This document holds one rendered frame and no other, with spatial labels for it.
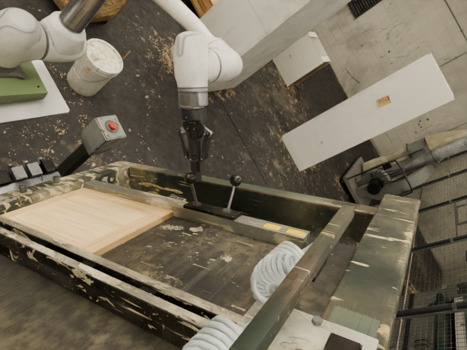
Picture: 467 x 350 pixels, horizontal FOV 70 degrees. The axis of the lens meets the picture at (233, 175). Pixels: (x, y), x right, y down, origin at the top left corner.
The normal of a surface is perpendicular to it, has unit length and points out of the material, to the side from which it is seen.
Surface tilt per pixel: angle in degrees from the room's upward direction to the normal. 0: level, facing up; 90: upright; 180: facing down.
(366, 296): 58
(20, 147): 0
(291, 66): 90
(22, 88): 4
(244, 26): 90
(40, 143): 0
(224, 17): 90
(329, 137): 90
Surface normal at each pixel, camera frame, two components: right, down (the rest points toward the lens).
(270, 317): -0.01, -0.95
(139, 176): -0.53, 0.26
